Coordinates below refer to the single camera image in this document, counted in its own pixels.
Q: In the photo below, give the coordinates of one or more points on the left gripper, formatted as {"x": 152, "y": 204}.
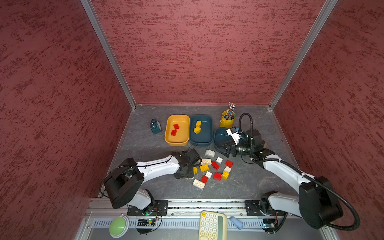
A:
{"x": 189, "y": 175}

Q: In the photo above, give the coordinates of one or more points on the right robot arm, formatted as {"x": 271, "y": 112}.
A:
{"x": 316, "y": 201}

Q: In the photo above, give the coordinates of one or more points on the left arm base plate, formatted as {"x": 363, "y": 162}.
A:
{"x": 160, "y": 207}

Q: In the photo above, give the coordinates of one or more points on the white long lego bottom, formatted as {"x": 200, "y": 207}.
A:
{"x": 198, "y": 184}

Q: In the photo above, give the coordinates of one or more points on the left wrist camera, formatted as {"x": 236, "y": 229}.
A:
{"x": 193, "y": 157}

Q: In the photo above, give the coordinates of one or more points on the white long lego middle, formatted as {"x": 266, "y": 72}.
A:
{"x": 206, "y": 162}

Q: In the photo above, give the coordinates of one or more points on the pens in cup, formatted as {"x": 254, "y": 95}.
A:
{"x": 230, "y": 111}

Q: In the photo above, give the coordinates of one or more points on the yellow rectangular bin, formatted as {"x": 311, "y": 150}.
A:
{"x": 182, "y": 137}

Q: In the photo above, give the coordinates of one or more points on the small white lego centre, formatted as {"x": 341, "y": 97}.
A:
{"x": 208, "y": 174}

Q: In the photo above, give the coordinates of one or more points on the small white lego upper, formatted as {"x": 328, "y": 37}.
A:
{"x": 219, "y": 160}

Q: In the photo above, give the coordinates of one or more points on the blue eraser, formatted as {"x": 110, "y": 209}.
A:
{"x": 237, "y": 223}

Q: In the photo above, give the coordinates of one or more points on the yellow green calculator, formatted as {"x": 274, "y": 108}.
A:
{"x": 213, "y": 226}

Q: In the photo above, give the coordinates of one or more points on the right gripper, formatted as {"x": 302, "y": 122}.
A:
{"x": 233, "y": 147}

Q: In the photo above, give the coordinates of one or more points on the circuit board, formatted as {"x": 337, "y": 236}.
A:
{"x": 146, "y": 223}
{"x": 270, "y": 224}

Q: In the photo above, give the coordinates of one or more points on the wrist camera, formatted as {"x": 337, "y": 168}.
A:
{"x": 193, "y": 157}
{"x": 235, "y": 134}

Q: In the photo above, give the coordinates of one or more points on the yellow pen cup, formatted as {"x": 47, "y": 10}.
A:
{"x": 227, "y": 122}

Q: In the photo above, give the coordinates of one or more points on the left circuit board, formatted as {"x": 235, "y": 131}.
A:
{"x": 146, "y": 223}

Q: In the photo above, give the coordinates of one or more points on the white long lego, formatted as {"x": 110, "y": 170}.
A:
{"x": 206, "y": 162}
{"x": 198, "y": 184}

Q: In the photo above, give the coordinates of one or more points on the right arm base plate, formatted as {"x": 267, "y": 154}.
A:
{"x": 253, "y": 210}

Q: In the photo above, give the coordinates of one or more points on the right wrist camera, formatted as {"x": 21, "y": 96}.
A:
{"x": 235, "y": 134}

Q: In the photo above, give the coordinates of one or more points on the right circuit board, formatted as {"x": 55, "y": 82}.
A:
{"x": 270, "y": 224}

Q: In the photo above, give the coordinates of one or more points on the small teal bottle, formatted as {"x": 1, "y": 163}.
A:
{"x": 155, "y": 127}

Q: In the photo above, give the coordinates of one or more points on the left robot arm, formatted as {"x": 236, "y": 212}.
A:
{"x": 123, "y": 184}

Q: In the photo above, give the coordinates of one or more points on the green round button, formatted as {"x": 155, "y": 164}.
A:
{"x": 119, "y": 227}

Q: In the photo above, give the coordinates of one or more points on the white lego right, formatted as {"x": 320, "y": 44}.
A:
{"x": 227, "y": 169}

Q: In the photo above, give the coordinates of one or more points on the small white lego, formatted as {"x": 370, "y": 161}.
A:
{"x": 219, "y": 160}
{"x": 208, "y": 174}

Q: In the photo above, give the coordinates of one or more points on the white curved lego top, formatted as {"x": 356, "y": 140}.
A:
{"x": 210, "y": 153}

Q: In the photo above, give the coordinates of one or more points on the teal bin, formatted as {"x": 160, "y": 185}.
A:
{"x": 222, "y": 138}
{"x": 206, "y": 136}

